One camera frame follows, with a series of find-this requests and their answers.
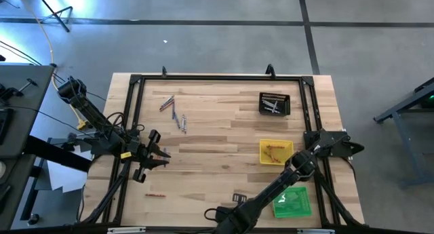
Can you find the workbench with blue legs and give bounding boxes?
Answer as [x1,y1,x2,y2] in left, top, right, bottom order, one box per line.
[374,77,434,189]

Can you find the black caster wheel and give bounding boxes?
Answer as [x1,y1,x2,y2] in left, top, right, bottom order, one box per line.
[26,212,41,227]

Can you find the black clamp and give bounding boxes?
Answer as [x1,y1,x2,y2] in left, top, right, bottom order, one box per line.
[0,83,24,101]

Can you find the green slotted plastic basket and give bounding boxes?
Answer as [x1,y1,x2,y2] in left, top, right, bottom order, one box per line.
[272,186,313,219]

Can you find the yellow slotted plastic basket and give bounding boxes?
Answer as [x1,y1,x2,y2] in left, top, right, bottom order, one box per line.
[259,138,295,166]

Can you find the dark grey side table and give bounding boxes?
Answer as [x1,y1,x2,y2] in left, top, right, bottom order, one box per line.
[0,64,55,160]

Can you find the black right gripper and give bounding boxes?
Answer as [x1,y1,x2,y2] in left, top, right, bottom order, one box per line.
[212,192,262,234]

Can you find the silver metal bracket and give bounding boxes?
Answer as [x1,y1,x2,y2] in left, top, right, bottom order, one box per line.
[296,228,336,234]
[106,227,147,234]

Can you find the yellow power cable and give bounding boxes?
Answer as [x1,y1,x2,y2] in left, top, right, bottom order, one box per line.
[14,0,90,131]

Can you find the black stand legs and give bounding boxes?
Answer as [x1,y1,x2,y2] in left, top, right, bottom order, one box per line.
[32,0,74,33]

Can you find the white paper sheets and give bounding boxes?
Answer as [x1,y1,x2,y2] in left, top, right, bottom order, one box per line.
[45,138,90,194]

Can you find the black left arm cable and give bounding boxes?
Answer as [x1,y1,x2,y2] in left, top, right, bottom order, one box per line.
[101,111,146,135]

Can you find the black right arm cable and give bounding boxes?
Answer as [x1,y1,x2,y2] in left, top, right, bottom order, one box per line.
[204,208,222,225]

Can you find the black steel beam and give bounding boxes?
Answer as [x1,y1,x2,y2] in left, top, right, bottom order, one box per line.
[22,135,93,173]

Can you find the black floor cable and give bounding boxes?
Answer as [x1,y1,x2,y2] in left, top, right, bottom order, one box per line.
[0,39,44,66]

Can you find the black aluminium table frame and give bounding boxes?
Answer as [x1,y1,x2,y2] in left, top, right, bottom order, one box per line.
[76,73,366,233]

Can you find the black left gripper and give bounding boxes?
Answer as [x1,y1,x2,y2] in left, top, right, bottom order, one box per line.
[127,129,172,184]

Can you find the black slotted plastic basket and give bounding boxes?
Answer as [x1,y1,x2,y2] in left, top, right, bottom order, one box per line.
[258,92,292,117]

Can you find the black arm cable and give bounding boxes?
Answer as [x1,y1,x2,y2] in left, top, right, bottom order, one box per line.
[101,111,146,135]
[204,208,222,225]

